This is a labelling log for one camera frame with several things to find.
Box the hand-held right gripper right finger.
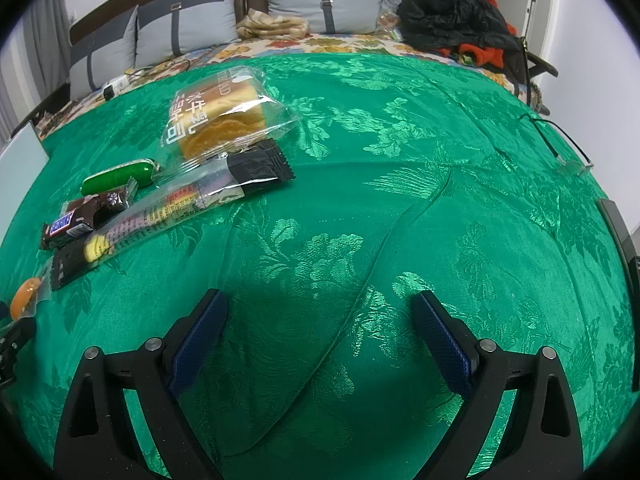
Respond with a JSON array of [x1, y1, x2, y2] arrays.
[[411, 290, 586, 480]]

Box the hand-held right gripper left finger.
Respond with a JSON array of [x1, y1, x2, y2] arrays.
[[52, 288, 231, 480]]

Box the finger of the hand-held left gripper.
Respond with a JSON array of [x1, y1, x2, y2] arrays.
[[0, 318, 37, 387]]

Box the clear orange sausage packet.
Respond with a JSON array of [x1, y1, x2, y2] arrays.
[[7, 275, 53, 321]]

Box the brown chocolate bar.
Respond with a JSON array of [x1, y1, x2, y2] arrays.
[[40, 185, 138, 251]]

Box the long clear black-ended packet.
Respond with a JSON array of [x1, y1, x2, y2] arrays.
[[50, 140, 296, 291]]

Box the white box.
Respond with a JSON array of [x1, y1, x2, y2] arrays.
[[0, 121, 51, 241]]

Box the green snack packet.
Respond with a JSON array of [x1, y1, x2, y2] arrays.
[[80, 158, 161, 196]]

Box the green patterned blanket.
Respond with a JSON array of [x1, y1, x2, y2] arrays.
[[0, 50, 640, 480]]

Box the flat black device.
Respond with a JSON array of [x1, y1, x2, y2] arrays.
[[597, 199, 640, 281]]

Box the clear eyeglasses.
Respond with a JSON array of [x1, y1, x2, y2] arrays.
[[517, 112, 596, 176]]

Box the clear bread packet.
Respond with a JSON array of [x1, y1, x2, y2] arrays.
[[159, 65, 301, 171]]

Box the sheer white curtain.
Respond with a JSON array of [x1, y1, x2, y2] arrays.
[[0, 35, 32, 136]]

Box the floral bedsheet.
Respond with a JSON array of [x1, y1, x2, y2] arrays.
[[37, 32, 546, 141]]

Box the beige folded cloth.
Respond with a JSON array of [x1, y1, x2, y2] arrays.
[[236, 9, 308, 40]]

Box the black jacket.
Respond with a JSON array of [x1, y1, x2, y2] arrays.
[[397, 0, 521, 53]]

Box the clear plastic bag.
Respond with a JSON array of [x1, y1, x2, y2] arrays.
[[377, 0, 403, 36]]

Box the grey curtain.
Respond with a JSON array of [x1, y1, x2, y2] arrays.
[[46, 0, 77, 61]]

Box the brown bed frame side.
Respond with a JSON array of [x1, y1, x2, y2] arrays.
[[32, 82, 71, 133]]

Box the thin charger cable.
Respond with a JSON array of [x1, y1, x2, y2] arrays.
[[120, 57, 201, 82]]

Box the dark bag strap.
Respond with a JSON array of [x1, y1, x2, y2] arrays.
[[515, 35, 534, 99]]

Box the white door frame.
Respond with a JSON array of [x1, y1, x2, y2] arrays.
[[482, 0, 557, 77]]

